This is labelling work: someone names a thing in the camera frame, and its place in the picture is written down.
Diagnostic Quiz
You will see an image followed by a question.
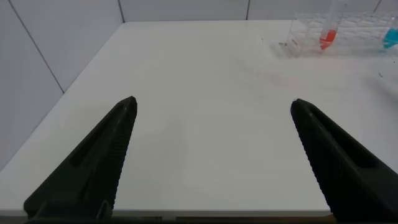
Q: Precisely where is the test tube with blue pigment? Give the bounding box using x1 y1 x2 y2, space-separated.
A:
381 16 398 50

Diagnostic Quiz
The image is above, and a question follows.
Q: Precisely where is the clear plastic test tube rack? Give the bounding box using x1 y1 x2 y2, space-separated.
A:
285 11 398 57

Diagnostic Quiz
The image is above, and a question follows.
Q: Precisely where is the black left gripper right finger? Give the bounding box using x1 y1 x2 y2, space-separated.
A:
289 98 398 223

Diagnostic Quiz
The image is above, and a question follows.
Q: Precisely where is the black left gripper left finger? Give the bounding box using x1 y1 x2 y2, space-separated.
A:
22 95 139 221

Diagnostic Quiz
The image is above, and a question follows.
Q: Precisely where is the test tube with red pigment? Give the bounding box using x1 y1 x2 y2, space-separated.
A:
318 0 349 51

